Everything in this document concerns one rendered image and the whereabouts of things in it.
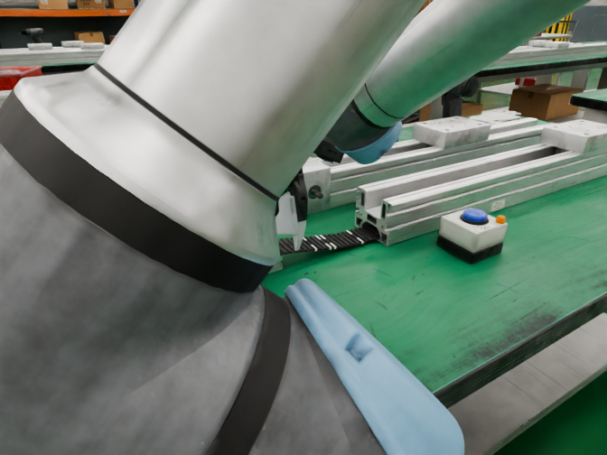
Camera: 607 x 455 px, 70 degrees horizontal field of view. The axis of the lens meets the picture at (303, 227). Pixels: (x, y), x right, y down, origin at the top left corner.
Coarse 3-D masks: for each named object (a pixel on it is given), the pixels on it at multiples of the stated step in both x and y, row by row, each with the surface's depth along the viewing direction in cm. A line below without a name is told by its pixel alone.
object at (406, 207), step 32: (480, 160) 96; (512, 160) 100; (544, 160) 96; (576, 160) 101; (384, 192) 83; (416, 192) 80; (448, 192) 82; (480, 192) 87; (512, 192) 94; (544, 192) 99; (384, 224) 78; (416, 224) 81
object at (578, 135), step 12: (576, 120) 113; (552, 132) 105; (564, 132) 103; (576, 132) 102; (588, 132) 102; (600, 132) 102; (552, 144) 106; (564, 144) 104; (576, 144) 101; (588, 144) 100; (600, 144) 103
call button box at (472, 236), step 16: (448, 224) 76; (464, 224) 74; (480, 224) 73; (496, 224) 74; (448, 240) 77; (464, 240) 73; (480, 240) 72; (496, 240) 74; (464, 256) 74; (480, 256) 74
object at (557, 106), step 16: (512, 96) 418; (528, 96) 405; (544, 96) 393; (560, 96) 397; (464, 112) 354; (480, 112) 362; (528, 112) 409; (544, 112) 397; (560, 112) 407; (576, 112) 425
